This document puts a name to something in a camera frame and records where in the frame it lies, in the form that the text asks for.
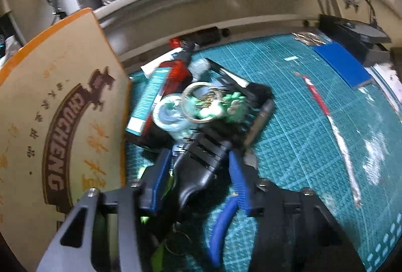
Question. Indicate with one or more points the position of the teal tube box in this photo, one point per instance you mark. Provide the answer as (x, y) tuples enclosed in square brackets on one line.
[(147, 102)]

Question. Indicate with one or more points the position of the printed cardboard box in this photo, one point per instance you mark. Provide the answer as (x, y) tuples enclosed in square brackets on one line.
[(62, 121)]

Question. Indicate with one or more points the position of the clear tape roll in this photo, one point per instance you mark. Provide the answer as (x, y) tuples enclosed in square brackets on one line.
[(164, 115)]

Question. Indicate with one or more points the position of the black tray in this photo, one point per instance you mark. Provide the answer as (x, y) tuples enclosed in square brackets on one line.
[(258, 92)]

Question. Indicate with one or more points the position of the red and white stick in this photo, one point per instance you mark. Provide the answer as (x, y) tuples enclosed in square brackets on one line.
[(317, 96)]

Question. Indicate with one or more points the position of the metal clips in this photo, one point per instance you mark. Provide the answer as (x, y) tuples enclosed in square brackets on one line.
[(309, 38)]

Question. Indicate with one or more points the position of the white tube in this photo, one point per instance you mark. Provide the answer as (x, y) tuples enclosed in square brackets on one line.
[(157, 63)]

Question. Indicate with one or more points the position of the green cutting mat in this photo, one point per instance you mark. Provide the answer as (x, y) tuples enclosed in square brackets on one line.
[(298, 140)]

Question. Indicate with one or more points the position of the green bead cluster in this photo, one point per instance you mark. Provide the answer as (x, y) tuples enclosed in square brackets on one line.
[(235, 104)]

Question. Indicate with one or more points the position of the red plastic tool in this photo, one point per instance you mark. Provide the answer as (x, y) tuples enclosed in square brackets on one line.
[(179, 71)]

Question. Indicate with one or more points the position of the black plastic tool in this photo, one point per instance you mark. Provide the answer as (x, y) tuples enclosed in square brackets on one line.
[(201, 162)]

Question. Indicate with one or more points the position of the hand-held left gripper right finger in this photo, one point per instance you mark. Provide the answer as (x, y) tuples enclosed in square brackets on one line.
[(240, 185)]

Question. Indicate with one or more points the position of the black box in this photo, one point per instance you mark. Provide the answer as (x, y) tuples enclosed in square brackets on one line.
[(348, 34)]

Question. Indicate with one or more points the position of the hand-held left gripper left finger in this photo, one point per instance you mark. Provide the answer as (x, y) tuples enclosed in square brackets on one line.
[(160, 179)]

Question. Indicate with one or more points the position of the blue flat pad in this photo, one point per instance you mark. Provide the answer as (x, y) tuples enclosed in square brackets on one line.
[(344, 64)]

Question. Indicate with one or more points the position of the grey cylindrical tool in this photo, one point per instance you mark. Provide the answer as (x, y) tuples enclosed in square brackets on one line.
[(261, 123)]

